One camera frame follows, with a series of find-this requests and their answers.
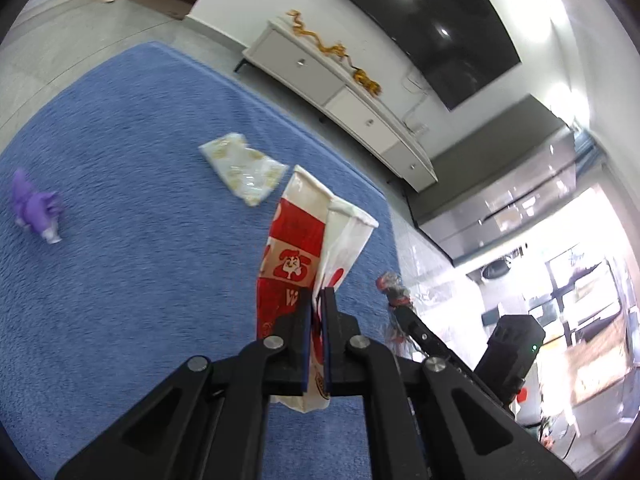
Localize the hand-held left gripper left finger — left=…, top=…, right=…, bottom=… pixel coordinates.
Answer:
left=54, top=290, right=313, bottom=480

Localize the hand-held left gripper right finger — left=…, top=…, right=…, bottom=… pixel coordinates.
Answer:
left=320, top=287, right=577, bottom=480

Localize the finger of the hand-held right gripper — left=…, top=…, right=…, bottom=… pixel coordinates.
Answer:
left=391, top=304, right=482, bottom=385

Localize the dark red wrapper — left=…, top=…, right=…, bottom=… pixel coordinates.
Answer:
left=375, top=271, right=416, bottom=358

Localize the red white paper bag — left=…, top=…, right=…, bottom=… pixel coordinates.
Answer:
left=254, top=164, right=379, bottom=414

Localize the blue fluffy rug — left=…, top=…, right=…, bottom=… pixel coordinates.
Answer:
left=0, top=42, right=401, bottom=480

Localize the yellow white snack wrapper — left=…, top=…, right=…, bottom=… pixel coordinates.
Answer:
left=198, top=132, right=289, bottom=207

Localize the white low drawer cabinet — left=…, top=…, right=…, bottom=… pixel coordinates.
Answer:
left=235, top=16, right=439, bottom=192

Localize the orange tiger figurine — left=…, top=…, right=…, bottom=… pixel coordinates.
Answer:
left=352, top=67, right=384, bottom=97

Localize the golden dragon figurine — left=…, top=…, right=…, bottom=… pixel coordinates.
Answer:
left=285, top=8, right=354, bottom=69

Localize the purple crumpled wrapper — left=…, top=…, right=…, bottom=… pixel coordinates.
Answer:
left=11, top=169, right=64, bottom=245

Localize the black wall television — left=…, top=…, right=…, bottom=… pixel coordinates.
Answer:
left=306, top=0, right=522, bottom=112

